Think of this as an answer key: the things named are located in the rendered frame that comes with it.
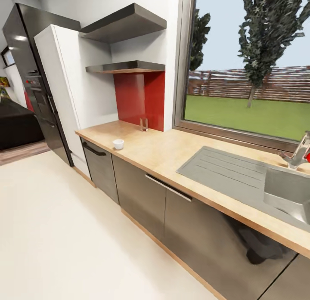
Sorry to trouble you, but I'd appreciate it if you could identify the coffee cup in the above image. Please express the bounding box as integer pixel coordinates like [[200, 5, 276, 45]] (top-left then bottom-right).
[[113, 139, 124, 150]]

